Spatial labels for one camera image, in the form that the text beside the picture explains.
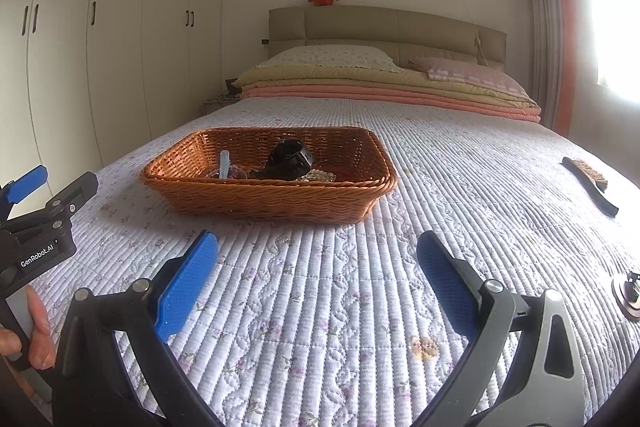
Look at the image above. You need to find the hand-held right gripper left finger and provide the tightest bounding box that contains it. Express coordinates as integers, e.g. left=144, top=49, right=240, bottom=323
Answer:
left=50, top=229, right=227, bottom=427

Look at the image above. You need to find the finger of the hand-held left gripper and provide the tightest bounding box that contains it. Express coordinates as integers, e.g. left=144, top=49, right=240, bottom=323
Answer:
left=0, top=165, right=50, bottom=224
left=46, top=171, right=99, bottom=216

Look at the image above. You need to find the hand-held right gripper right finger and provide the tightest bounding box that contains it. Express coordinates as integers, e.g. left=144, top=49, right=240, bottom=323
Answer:
left=412, top=230, right=589, bottom=427

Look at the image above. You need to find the clear spiral hair tie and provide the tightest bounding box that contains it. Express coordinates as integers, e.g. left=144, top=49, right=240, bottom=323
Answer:
left=207, top=166, right=249, bottom=182

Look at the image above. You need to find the brown wicker basket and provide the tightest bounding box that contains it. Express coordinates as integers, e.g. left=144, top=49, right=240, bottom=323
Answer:
left=141, top=127, right=400, bottom=224

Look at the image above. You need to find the person's left hand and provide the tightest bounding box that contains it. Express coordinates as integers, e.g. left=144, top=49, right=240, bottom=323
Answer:
left=0, top=285, right=54, bottom=371

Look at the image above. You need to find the white quilted bedspread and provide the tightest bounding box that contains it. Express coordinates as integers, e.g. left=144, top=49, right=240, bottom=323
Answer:
left=27, top=97, right=640, bottom=427

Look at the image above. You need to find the white wardrobe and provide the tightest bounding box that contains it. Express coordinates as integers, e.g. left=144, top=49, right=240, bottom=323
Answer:
left=0, top=0, right=232, bottom=220

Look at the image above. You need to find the folded pink blanket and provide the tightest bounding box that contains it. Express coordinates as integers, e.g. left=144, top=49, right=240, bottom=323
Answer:
left=240, top=85, right=543, bottom=124

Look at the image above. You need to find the pink checked pillow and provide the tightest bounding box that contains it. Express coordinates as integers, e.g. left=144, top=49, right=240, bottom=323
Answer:
left=408, top=57, right=532, bottom=98

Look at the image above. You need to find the folded yellow blanket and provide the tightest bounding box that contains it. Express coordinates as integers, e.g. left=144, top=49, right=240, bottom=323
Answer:
left=232, top=65, right=539, bottom=109

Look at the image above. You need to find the white dotted pillow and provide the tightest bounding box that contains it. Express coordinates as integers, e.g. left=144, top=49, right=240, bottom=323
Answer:
left=256, top=45, right=404, bottom=74

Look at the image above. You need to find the beige padded headboard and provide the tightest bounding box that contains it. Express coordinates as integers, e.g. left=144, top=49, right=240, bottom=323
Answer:
left=268, top=5, right=508, bottom=70

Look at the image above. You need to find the striped orange grey curtain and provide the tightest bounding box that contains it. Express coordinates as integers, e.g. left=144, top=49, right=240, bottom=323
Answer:
left=514, top=0, right=577, bottom=136

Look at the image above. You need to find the window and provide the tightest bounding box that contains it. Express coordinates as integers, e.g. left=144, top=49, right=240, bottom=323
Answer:
left=579, top=0, right=640, bottom=104

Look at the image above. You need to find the wooden handled brush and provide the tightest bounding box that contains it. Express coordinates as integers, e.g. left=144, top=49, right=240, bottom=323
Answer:
left=561, top=156, right=620, bottom=216

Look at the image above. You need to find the hanging cord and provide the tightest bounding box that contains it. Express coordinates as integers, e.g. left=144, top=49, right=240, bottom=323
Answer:
left=475, top=29, right=490, bottom=68

